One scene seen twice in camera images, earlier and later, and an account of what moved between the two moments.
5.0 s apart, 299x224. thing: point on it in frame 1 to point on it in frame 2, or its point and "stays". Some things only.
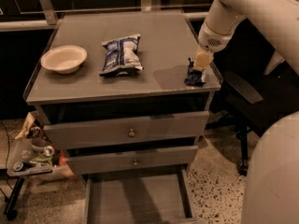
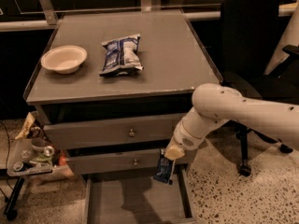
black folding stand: x=10 y=210 stays
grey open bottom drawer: x=141 y=197 stays
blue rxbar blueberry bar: x=193 y=76 to x=163 y=168
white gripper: x=211 y=40 to x=183 y=139
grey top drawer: x=175 y=126 stays
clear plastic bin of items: x=34 y=155 stays
